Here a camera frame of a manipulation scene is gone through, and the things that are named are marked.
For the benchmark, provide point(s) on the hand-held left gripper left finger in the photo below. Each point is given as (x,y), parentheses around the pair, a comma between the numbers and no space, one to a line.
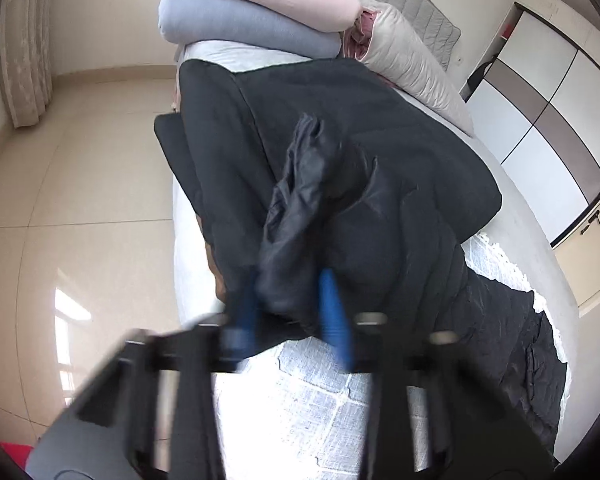
(247,310)

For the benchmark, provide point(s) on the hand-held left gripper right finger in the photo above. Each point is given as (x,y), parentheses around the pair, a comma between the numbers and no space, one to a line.
(335,315)

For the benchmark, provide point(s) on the large black puffer jacket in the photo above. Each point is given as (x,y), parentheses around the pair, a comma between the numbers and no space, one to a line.
(290,220)

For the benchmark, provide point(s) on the bed with grey sheet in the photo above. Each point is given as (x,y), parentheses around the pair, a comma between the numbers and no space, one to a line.
(520,210)

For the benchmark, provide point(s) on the small black quilted jacket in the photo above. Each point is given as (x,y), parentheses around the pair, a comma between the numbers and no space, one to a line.
(280,90)

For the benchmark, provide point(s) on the cream door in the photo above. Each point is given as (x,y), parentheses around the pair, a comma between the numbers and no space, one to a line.
(595,270)

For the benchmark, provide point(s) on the red object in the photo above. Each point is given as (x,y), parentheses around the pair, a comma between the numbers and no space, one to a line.
(15,457)

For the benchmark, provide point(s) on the black hanging bag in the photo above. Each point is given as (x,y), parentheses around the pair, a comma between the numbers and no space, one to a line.
(480,75)

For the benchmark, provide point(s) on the blue-grey folded quilt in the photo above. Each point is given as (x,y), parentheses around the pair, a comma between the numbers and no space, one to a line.
(230,15)

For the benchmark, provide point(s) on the white and grey wardrobe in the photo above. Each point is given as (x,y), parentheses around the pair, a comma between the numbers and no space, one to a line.
(555,110)

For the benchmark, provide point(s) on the grey padded headboard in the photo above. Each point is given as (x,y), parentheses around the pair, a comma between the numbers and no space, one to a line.
(420,5)

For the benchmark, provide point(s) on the beige curtain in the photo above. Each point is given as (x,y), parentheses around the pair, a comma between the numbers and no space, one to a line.
(25,50)

